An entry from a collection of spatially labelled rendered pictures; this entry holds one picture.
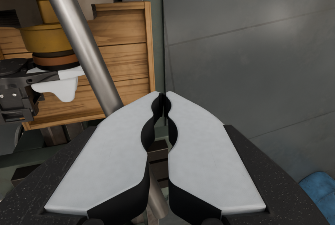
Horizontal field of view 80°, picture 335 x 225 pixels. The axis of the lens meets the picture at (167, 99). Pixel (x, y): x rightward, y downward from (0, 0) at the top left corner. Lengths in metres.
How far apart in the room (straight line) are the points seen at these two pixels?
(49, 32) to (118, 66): 0.29
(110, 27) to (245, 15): 1.34
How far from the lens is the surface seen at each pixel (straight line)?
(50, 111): 0.64
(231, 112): 2.05
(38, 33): 0.32
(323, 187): 3.68
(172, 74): 1.60
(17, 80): 0.34
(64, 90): 0.36
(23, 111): 0.37
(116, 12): 0.54
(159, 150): 0.63
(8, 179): 0.77
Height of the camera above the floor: 1.42
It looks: 58 degrees down
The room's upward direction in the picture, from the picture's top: 150 degrees clockwise
